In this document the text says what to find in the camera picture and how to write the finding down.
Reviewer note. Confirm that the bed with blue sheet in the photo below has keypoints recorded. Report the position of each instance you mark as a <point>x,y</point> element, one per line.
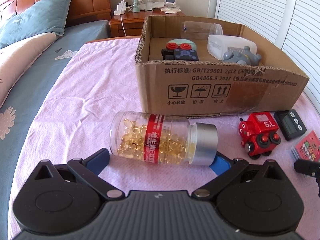
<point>50,62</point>

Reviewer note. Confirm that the white louvered door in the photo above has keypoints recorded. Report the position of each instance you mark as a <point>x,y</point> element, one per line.
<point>275,17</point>

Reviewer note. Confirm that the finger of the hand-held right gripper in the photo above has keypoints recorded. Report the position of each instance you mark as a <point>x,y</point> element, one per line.
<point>306,167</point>

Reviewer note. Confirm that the clear plastic jar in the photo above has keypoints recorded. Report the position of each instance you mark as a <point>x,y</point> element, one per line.
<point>197,28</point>

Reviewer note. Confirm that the clear spray bottle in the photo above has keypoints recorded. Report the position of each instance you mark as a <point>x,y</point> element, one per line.
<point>149,5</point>

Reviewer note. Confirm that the capsule bottle with silver cap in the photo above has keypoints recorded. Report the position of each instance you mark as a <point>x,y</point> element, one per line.
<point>150,135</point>

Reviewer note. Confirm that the white plastic container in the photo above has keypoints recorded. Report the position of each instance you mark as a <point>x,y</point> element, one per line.
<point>225,45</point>

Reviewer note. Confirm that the black toy train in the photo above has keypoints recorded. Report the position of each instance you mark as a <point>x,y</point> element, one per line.
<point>185,54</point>

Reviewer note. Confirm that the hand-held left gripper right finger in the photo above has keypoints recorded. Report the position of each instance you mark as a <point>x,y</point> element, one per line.
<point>220,165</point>

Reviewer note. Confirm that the blue pillow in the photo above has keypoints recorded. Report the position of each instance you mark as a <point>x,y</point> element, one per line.
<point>37,17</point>

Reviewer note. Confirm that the white charger plug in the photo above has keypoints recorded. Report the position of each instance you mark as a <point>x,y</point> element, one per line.
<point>121,5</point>

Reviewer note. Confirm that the red toy train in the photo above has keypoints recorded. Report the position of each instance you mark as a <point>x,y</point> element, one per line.
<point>260,130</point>

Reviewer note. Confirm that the pink floral quilt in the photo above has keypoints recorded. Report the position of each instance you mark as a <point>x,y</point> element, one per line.
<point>20,62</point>

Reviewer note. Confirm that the pink cloth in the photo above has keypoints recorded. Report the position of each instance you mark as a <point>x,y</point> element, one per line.
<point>87,80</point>

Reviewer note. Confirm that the cardboard box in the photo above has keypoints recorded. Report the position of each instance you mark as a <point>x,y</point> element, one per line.
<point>200,85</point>

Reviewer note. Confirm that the white power strip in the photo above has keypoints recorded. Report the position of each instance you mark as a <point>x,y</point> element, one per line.
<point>120,11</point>

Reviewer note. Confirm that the white remote control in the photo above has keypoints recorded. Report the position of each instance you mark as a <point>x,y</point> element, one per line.
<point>171,10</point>

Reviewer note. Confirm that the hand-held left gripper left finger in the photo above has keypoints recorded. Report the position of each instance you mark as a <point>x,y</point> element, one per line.
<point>100,157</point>

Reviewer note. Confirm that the black digital timer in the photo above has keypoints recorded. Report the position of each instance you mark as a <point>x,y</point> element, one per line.
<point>287,125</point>

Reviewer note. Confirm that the grey toy hippo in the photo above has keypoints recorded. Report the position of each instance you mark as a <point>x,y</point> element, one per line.
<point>240,58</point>

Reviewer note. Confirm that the white router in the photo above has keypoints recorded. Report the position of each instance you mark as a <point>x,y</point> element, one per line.
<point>158,5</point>

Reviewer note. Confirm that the red card pack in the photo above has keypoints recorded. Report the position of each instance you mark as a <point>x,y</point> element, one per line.
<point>308,145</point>

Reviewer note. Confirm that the wooden nightstand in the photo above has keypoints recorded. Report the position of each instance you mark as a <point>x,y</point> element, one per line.
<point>130,23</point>

